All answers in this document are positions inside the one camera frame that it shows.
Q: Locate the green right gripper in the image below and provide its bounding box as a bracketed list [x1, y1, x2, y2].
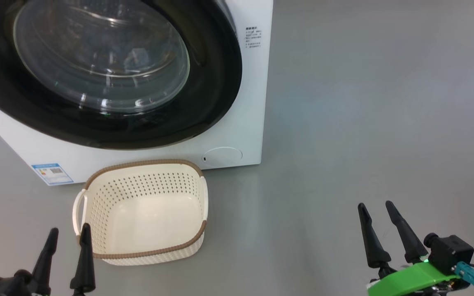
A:
[358, 200, 470, 296]

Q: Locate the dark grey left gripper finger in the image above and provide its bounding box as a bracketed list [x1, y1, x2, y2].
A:
[70, 222, 96, 291]
[31, 227, 60, 285]

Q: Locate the dark round glass washer door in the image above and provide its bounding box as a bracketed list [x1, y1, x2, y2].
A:
[0, 0, 243, 150]

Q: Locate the cream perforated laundry basket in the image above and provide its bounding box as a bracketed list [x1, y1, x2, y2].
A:
[72, 159, 209, 266]

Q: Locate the white front-load washing machine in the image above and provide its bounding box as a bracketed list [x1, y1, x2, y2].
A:
[0, 0, 274, 186]

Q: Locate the blue energy label sticker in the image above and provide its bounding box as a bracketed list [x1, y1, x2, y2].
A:
[31, 163, 74, 185]

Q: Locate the round white filter cover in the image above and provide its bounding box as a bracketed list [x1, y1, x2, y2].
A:
[202, 147, 243, 167]

